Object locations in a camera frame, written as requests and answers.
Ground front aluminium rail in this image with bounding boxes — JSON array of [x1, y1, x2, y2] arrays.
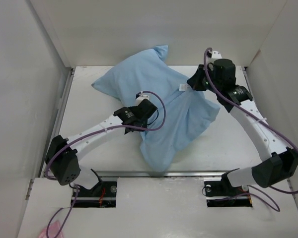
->
[[41, 169, 239, 178]]

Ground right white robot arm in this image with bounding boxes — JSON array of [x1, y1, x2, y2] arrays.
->
[[187, 58, 298, 195]]

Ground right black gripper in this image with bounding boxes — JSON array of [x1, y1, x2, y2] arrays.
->
[[186, 64, 222, 94]]

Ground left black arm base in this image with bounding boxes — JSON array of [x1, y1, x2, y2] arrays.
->
[[71, 169, 117, 208]]

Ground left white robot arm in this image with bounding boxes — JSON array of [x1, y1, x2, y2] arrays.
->
[[45, 99, 157, 197]]

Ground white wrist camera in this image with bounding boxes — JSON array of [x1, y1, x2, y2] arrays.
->
[[135, 92, 150, 106], [206, 51, 222, 63]]

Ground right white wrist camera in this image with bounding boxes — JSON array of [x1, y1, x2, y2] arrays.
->
[[206, 51, 222, 63]]

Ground pink cloth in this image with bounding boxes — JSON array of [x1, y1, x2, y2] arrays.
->
[[37, 221, 64, 238]]

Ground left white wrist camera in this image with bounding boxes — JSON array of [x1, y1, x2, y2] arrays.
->
[[135, 92, 150, 106]]

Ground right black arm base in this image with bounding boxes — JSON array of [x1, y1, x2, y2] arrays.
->
[[202, 172, 253, 208]]

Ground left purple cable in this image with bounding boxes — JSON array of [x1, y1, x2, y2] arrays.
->
[[45, 90, 167, 236]]

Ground light blue pillowcase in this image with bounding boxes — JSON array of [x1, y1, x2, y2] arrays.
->
[[92, 45, 220, 172]]

